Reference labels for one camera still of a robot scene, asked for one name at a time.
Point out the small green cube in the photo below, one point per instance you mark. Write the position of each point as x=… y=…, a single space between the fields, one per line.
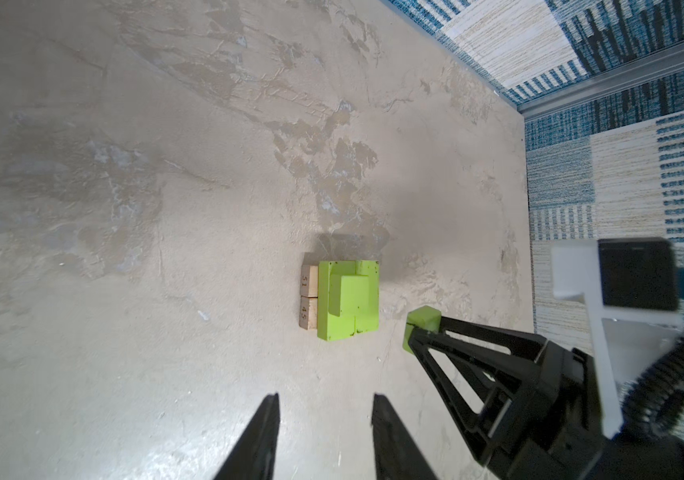
x=425 y=318
x=348 y=295

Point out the natural wood block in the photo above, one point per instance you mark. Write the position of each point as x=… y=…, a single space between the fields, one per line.
x=309 y=281
x=308 y=313

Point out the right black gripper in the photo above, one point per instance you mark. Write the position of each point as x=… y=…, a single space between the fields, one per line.
x=539 y=418

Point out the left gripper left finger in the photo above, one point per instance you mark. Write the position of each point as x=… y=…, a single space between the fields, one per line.
x=254 y=454

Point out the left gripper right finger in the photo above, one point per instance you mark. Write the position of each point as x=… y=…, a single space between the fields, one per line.
x=396 y=454

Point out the long green block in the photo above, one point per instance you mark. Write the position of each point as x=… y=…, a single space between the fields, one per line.
x=369 y=321
x=332 y=323

